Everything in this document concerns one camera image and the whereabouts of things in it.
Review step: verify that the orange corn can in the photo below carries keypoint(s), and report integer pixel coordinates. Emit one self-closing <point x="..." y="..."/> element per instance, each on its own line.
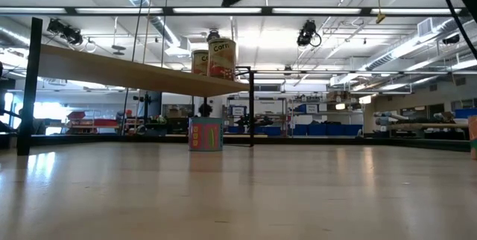
<point x="200" y="64"/>
<point x="222" y="61"/>

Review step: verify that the colourful small box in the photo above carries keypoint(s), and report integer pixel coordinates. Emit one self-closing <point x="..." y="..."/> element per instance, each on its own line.
<point x="205" y="134"/>

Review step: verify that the orange can with green band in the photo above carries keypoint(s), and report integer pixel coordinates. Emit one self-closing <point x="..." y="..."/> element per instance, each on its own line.
<point x="473" y="135"/>

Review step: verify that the black overhead crossbar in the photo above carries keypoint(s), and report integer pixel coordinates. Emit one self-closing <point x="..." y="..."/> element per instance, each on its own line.
<point x="266" y="10"/>

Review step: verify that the blue box with white label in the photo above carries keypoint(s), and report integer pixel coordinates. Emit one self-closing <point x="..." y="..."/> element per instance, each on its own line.
<point x="307" y="109"/>

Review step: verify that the red cart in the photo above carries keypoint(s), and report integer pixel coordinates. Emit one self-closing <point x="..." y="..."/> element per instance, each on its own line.
<point x="93" y="122"/>

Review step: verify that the blue storage bin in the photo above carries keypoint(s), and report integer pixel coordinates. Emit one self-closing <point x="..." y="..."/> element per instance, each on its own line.
<point x="335" y="129"/>
<point x="354" y="129"/>
<point x="300" y="129"/>
<point x="317" y="129"/>

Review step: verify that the wooden background table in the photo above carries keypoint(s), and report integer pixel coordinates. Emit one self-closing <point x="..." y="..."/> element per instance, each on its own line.
<point x="428" y="125"/>

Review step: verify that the round black ceiling camera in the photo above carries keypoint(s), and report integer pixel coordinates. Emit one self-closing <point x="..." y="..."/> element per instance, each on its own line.
<point x="213" y="34"/>

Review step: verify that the black camera cluster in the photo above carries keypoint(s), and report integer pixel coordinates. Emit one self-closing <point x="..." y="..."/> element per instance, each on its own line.
<point x="65" y="31"/>

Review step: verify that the black overhead camera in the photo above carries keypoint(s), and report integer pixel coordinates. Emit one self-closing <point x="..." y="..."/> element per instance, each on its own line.
<point x="307" y="33"/>

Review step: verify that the black background rig frame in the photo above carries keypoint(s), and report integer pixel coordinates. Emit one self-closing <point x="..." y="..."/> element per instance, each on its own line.
<point x="335" y="72"/>

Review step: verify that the black table frame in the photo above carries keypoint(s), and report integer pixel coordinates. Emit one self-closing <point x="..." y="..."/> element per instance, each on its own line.
<point x="112" y="140"/>

